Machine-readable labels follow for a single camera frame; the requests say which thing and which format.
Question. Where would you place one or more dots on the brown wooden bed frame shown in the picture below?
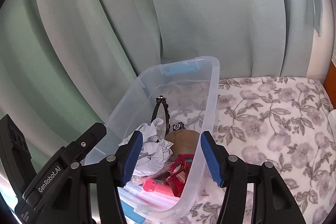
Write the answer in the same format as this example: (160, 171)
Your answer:
(331, 85)

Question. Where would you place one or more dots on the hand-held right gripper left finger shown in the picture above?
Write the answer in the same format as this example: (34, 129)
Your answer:
(131, 158)

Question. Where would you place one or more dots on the red hair claw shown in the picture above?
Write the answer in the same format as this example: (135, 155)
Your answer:
(174, 182)

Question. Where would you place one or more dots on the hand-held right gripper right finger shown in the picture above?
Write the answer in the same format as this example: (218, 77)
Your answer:
(212, 158)

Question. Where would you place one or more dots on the grey floral blanket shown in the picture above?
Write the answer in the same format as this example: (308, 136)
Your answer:
(262, 121)

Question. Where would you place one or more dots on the pale green curtain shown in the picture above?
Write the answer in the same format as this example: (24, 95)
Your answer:
(183, 3)

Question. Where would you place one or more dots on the black headband with clips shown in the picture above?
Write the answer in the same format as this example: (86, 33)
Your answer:
(160, 99)

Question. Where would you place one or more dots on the small black printed clip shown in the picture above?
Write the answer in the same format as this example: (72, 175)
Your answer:
(178, 126)

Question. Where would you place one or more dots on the white paper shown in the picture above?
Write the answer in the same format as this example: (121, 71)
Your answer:
(152, 150)

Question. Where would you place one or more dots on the pink plastic hair roller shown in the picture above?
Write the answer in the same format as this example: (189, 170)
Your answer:
(157, 188)

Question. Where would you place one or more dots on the blue plastic lid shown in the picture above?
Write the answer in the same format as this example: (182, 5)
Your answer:
(134, 217)

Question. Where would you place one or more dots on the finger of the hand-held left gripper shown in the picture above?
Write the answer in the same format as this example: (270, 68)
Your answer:
(86, 140)

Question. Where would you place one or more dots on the brown tape roll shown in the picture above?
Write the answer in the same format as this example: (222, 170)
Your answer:
(183, 142)

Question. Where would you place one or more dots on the clear plastic container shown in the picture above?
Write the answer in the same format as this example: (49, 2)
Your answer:
(204, 108)

